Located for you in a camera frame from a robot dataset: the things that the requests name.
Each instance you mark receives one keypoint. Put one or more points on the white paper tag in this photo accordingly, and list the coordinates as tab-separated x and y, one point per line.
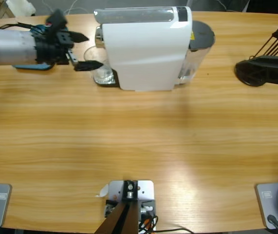
102	191

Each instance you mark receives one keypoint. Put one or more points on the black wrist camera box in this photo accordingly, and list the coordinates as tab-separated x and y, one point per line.
56	20

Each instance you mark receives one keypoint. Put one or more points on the dark post with black bracket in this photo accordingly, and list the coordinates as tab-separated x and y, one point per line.
119	219

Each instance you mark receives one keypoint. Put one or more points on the white capsule coffee machine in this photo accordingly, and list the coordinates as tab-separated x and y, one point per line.
141	53

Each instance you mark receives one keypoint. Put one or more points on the clear drinking glass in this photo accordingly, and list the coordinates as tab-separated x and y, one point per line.
99	75

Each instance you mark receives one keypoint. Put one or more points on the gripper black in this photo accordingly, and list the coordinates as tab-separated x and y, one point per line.
53	48

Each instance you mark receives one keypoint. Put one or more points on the teal plastic tray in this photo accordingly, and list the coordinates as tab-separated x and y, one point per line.
31	67

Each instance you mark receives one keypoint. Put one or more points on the silver drip tray grille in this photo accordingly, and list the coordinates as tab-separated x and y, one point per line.
113	81

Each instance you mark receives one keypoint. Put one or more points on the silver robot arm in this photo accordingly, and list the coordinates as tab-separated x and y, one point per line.
7	46

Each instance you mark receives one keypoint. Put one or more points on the white foam packing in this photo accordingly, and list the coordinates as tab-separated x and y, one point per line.
19	6

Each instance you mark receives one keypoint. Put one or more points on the yellow warning sticker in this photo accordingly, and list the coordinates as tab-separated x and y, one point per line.
191	36

